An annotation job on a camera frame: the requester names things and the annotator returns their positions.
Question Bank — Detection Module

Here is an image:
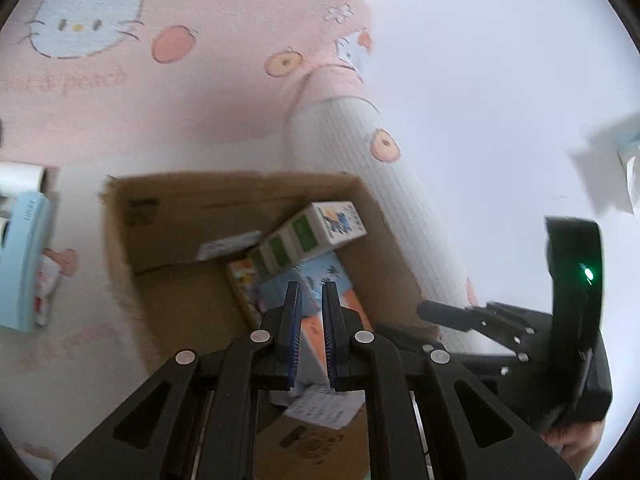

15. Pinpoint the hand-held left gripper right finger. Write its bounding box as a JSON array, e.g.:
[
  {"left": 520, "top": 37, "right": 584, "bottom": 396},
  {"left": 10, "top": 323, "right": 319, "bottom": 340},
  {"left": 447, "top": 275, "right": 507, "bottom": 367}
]
[{"left": 321, "top": 281, "right": 576, "bottom": 480}]

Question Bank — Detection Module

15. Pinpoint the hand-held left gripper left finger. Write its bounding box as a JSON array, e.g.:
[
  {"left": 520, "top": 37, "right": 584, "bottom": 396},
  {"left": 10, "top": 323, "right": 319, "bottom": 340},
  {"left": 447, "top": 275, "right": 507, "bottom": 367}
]
[{"left": 50, "top": 281, "right": 303, "bottom": 480}]

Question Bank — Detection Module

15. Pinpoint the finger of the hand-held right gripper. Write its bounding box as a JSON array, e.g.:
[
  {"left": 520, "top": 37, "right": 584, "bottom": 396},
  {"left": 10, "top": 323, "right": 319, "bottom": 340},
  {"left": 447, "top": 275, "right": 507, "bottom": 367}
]
[
  {"left": 374, "top": 324, "right": 447, "bottom": 353},
  {"left": 417, "top": 300, "right": 553, "bottom": 377}
]

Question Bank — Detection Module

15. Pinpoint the blue and orange cartoon box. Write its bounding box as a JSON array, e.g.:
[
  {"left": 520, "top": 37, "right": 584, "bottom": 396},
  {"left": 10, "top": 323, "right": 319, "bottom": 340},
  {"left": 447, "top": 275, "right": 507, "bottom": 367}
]
[{"left": 225, "top": 252, "right": 373, "bottom": 393}]

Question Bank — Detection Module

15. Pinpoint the brown cardboard box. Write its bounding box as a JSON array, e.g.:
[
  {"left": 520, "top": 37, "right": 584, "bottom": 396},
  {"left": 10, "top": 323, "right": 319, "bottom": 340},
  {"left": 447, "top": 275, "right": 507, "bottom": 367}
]
[{"left": 100, "top": 172, "right": 443, "bottom": 480}]

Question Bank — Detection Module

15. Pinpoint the person's right hand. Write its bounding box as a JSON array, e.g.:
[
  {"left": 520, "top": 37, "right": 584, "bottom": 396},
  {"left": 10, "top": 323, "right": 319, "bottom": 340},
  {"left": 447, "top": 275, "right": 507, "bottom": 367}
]
[{"left": 544, "top": 416, "right": 608, "bottom": 472}]

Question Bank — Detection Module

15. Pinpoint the white printed receipt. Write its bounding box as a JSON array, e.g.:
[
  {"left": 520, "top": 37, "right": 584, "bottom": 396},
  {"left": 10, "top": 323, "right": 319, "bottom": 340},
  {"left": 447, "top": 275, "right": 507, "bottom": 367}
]
[{"left": 282, "top": 384, "right": 366, "bottom": 430}]

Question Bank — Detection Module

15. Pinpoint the green and white box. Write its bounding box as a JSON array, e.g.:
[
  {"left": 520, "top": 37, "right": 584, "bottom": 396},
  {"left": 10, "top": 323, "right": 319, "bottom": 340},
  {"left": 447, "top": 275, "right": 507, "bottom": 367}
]
[{"left": 245, "top": 201, "right": 368, "bottom": 278}]

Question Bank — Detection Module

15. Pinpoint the white paper slip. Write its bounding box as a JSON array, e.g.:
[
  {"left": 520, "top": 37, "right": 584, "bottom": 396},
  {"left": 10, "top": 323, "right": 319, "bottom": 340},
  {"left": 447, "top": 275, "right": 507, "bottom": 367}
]
[{"left": 196, "top": 230, "right": 263, "bottom": 262}]

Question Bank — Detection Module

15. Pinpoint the white knitted blanket roll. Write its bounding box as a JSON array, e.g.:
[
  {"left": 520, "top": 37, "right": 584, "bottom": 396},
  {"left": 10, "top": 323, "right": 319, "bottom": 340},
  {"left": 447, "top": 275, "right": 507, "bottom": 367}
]
[{"left": 284, "top": 67, "right": 481, "bottom": 358}]

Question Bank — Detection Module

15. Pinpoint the pink cartoon printed blanket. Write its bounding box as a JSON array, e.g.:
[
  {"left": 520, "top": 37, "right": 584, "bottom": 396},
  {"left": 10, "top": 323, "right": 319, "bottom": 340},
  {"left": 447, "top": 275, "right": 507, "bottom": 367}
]
[{"left": 0, "top": 0, "right": 381, "bottom": 166}]

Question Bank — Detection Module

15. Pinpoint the light blue flat box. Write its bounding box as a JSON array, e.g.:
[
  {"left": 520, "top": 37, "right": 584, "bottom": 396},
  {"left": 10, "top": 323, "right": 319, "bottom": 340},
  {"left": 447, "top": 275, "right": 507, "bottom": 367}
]
[{"left": 0, "top": 191, "right": 56, "bottom": 333}]

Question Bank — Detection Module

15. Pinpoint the pile of white paper rolls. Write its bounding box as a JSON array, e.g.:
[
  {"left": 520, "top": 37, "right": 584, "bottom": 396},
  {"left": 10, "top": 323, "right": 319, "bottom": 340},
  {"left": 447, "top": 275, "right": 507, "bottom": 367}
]
[{"left": 0, "top": 162, "right": 48, "bottom": 241}]

